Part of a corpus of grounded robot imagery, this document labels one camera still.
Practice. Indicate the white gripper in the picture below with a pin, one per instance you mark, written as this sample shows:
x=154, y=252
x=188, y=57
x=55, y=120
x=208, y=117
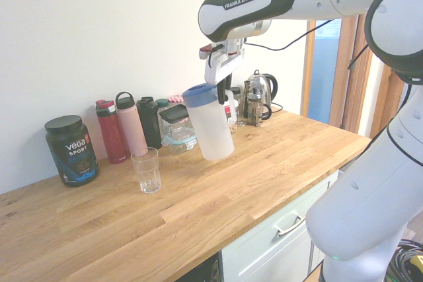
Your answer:
x=221, y=64

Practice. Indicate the white pitcher with blue lid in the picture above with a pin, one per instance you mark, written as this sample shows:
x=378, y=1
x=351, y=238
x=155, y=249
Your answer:
x=211, y=130

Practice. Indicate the pink water bottle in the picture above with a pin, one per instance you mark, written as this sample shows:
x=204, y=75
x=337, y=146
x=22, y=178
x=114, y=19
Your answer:
x=132, y=126

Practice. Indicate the red water bottle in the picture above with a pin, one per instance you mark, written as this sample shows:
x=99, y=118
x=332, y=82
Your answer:
x=112, y=136

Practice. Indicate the tall glass jar black lid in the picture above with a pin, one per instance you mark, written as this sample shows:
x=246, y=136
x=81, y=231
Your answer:
x=240, y=110

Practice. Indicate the glass French press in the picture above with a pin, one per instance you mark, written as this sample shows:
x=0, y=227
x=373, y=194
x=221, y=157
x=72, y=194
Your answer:
x=256, y=107

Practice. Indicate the small jar of chickpeas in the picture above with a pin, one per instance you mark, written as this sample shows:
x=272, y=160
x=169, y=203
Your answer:
x=234, y=129

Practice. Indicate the jar with red checkered lid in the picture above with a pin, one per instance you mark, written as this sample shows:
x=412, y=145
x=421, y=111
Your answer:
x=176, y=98

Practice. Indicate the square glass jar black lid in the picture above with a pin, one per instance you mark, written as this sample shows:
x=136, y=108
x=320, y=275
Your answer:
x=175, y=123

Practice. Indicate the jar with dark green lid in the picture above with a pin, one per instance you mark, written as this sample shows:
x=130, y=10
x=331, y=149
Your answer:
x=162, y=103

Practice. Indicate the glass food container teal clips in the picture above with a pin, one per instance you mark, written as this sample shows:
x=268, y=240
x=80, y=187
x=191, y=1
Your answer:
x=180, y=142

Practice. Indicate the black shaker bottle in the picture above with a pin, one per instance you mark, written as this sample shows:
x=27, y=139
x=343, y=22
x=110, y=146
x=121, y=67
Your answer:
x=150, y=123

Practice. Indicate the clear drinking glass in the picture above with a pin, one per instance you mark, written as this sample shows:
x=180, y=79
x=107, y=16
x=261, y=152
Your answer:
x=147, y=176

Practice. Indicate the black Vega protein tub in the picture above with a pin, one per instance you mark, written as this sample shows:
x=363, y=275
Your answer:
x=72, y=153

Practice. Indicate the white cabinet drawer front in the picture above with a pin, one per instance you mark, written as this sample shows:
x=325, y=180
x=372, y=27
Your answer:
x=257, y=255

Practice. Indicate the dark appliance under counter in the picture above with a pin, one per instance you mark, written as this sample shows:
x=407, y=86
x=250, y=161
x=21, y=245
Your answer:
x=205, y=272

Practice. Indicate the yellow plastic object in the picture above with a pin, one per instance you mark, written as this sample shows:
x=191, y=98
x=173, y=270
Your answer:
x=418, y=263

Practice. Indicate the wooden door frame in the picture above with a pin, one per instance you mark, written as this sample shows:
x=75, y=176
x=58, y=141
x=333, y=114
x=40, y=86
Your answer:
x=347, y=97

